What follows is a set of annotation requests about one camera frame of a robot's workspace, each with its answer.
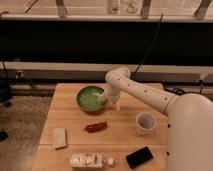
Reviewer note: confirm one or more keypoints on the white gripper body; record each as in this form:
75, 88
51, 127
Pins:
113, 93

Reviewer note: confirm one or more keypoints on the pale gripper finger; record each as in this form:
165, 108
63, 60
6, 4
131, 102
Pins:
100, 97
117, 106

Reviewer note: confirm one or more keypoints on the green ceramic bowl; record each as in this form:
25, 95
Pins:
88, 99

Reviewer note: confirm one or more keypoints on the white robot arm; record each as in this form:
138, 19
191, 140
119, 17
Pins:
190, 120

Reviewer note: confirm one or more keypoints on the white paper cup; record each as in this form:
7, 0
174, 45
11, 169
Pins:
145, 123

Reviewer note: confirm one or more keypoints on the red chili pepper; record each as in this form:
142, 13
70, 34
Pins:
96, 127

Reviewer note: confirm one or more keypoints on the black smartphone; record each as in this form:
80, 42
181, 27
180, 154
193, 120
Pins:
139, 157

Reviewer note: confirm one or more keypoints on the white sponge block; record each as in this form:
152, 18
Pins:
59, 138

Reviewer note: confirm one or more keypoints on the clear plastic water bottle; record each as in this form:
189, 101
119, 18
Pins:
90, 160

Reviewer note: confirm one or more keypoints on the black chair base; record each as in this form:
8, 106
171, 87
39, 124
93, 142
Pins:
5, 96

